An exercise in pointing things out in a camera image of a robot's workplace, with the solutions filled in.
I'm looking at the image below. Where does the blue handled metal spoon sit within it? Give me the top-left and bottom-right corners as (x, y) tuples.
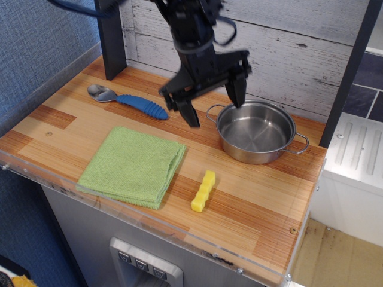
(87, 84), (169, 120)

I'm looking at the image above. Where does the silver dispenser panel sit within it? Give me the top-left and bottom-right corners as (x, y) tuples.
(109, 237), (184, 286)

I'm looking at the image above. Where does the dark grey right post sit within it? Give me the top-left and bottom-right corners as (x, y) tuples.
(319, 0), (382, 148)

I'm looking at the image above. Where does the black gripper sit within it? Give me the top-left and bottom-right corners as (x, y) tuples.
(159, 46), (251, 128)

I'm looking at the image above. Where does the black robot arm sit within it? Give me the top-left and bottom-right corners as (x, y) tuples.
(156, 1), (251, 127)

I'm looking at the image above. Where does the yellow plastic corn piece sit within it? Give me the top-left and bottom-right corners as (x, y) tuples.
(191, 170), (216, 212)

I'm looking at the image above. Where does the yellow object bottom left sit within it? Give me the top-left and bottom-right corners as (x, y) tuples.
(11, 276), (37, 287)

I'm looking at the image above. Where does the green folded cloth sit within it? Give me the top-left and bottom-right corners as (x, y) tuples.
(78, 127), (186, 210)

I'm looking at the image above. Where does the stainless steel pot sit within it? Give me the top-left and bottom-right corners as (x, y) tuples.
(206, 100), (309, 164)

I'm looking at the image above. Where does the clear acrylic table guard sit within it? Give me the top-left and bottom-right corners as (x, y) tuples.
(1, 145), (326, 286)

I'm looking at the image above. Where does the white ribbed counter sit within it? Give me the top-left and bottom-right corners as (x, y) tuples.
(323, 112), (383, 189)

